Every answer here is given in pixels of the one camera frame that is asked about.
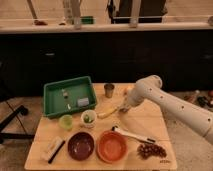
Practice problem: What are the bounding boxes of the yellow banana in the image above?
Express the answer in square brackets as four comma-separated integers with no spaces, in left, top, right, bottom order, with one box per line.
[97,107,118,119]

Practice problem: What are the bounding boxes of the orange fruit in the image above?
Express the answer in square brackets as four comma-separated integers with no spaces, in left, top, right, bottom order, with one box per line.
[124,87,132,95]

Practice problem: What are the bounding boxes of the bunch of brown grapes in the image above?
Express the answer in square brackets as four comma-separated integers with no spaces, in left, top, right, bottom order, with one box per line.
[137,144,167,159]

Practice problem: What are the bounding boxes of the black chair base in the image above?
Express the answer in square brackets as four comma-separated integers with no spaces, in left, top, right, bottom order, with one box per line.
[0,105,34,144]

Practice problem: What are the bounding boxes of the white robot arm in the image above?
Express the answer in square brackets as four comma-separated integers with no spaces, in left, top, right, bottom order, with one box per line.
[120,75,213,145]

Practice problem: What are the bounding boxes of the metal cup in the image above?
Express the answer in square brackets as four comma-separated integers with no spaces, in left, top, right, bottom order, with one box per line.
[104,83,115,98]

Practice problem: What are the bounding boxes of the white cup with green item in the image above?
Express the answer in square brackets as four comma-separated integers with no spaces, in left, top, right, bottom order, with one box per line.
[81,110,97,128]

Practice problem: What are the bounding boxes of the dark purple bowl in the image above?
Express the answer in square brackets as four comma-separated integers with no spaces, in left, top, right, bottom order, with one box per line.
[68,132,95,161]

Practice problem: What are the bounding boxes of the small items in tray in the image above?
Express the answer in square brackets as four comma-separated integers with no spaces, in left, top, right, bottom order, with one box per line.
[62,89,71,110]

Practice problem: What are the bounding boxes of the orange bowl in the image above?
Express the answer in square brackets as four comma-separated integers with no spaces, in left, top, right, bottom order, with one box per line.
[96,131,127,163]

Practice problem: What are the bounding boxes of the grey block in tray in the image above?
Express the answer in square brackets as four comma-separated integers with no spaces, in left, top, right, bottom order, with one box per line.
[77,98,89,107]

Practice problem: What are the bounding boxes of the green plastic tray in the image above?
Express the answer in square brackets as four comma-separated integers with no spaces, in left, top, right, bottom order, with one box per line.
[43,76,97,119]

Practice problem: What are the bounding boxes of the light green cup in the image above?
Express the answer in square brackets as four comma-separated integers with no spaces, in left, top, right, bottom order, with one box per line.
[59,115,72,130]

